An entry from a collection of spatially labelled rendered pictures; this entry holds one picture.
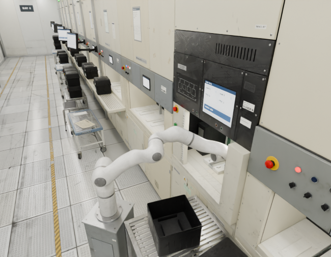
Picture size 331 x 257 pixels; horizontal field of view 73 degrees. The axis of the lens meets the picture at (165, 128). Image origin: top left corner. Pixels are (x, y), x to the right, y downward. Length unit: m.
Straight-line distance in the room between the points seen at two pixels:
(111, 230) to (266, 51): 1.40
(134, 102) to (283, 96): 2.45
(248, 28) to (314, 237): 1.25
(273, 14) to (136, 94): 2.40
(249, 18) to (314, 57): 0.36
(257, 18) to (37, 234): 2.72
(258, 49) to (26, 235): 2.71
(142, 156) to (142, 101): 1.97
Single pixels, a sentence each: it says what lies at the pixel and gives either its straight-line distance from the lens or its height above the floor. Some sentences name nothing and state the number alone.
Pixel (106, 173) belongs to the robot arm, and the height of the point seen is 1.18.
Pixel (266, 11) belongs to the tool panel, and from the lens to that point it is 1.13.
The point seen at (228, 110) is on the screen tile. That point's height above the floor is 1.56.
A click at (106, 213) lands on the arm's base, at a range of 1.72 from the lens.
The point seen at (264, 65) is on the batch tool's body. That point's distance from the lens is 1.13.
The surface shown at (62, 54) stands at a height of 0.95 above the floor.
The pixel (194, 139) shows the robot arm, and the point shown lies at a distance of 1.39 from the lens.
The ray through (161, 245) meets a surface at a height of 0.87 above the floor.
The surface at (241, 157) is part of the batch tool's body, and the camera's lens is 1.25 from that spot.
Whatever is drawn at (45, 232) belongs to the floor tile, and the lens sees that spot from 2.89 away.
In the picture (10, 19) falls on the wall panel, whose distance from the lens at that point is 14.79.
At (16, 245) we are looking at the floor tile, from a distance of 2.91.
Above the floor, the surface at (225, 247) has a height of 0.86.
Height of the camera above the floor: 2.04
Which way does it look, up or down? 27 degrees down
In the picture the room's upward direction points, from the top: straight up
